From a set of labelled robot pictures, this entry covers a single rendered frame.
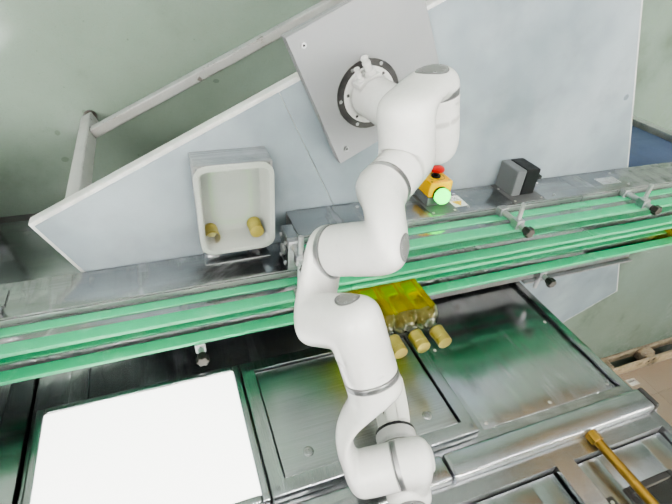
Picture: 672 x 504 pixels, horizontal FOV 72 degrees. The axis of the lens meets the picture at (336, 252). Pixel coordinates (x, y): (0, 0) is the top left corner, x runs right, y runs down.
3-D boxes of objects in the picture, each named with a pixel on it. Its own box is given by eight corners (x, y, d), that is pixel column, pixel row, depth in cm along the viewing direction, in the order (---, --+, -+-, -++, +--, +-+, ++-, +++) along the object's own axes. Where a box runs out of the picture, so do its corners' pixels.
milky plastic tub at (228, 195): (198, 237, 114) (202, 257, 108) (187, 152, 101) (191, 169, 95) (267, 227, 120) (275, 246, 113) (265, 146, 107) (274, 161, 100)
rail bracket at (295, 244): (285, 278, 114) (300, 311, 105) (285, 220, 105) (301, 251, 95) (297, 276, 115) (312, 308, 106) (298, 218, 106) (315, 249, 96)
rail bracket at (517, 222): (491, 213, 129) (523, 239, 118) (499, 190, 124) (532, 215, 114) (503, 211, 130) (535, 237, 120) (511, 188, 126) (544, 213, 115)
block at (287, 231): (278, 256, 119) (285, 272, 113) (277, 225, 113) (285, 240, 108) (291, 254, 120) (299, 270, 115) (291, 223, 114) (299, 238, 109)
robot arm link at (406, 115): (363, 201, 79) (351, 110, 69) (419, 139, 93) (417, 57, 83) (414, 212, 74) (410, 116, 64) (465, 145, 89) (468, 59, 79)
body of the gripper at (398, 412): (412, 453, 89) (400, 403, 98) (420, 421, 83) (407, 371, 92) (373, 455, 88) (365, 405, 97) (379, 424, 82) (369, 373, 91)
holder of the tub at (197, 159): (201, 252, 118) (205, 271, 112) (188, 152, 102) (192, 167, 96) (267, 243, 123) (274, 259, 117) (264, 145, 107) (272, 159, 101)
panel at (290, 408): (40, 418, 100) (12, 593, 75) (36, 410, 99) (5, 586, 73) (407, 332, 129) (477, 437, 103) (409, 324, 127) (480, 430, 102)
